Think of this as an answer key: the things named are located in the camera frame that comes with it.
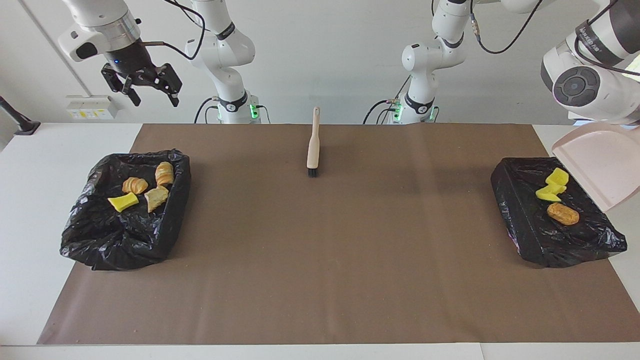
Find white wall cable conduit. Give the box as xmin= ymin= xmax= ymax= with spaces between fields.
xmin=19 ymin=0 xmax=88 ymax=96

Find brown lumpy nugget piece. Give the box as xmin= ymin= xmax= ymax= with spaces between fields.
xmin=546 ymin=202 xmax=580 ymax=226

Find pale green rock-like chunk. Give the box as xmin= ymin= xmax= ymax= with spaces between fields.
xmin=144 ymin=185 xmax=170 ymax=213

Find white wall power outlet box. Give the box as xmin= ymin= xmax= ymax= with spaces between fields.
xmin=66 ymin=95 xmax=119 ymax=121

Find black arm base cable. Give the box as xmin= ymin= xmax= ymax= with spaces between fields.
xmin=193 ymin=96 xmax=221 ymax=124
xmin=363 ymin=80 xmax=412 ymax=125

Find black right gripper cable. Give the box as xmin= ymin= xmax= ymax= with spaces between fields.
xmin=140 ymin=0 xmax=206 ymax=61

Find yellow sponge piece green edge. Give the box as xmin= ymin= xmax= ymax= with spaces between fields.
xmin=535 ymin=184 xmax=567 ymax=203

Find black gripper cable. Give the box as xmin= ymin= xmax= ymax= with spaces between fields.
xmin=140 ymin=0 xmax=206 ymax=61
xmin=469 ymin=0 xmax=640 ymax=77

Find small yellow sponge piece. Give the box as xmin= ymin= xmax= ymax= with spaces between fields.
xmin=107 ymin=192 xmax=139 ymax=213

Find black camera stand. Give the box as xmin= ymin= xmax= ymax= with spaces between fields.
xmin=0 ymin=95 xmax=41 ymax=136

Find loosely bagged black trash bin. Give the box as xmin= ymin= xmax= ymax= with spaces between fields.
xmin=59 ymin=148 xmax=192 ymax=272

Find tightly bagged black trash bin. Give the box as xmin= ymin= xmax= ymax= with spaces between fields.
xmin=490 ymin=157 xmax=628 ymax=269

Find black left arm base cable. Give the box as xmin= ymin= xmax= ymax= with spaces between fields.
xmin=363 ymin=80 xmax=412 ymax=125

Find brown paper table mat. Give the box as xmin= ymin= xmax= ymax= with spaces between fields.
xmin=37 ymin=123 xmax=640 ymax=346

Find beige plastic dustpan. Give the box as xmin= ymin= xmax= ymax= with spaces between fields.
xmin=551 ymin=121 xmax=640 ymax=213

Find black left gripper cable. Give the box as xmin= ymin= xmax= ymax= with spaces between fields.
xmin=469 ymin=0 xmax=640 ymax=77

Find black right arm base cable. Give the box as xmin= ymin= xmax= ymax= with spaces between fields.
xmin=193 ymin=96 xmax=221 ymax=124

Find orange striped toy croissant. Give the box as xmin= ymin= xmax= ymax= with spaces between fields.
xmin=154 ymin=161 xmax=175 ymax=187
xmin=122 ymin=176 xmax=149 ymax=195

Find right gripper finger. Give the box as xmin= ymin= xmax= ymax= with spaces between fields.
xmin=156 ymin=63 xmax=182 ymax=107
xmin=102 ymin=64 xmax=142 ymax=107

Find beige hand brush black bristles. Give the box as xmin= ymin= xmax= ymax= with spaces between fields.
xmin=306 ymin=106 xmax=322 ymax=178

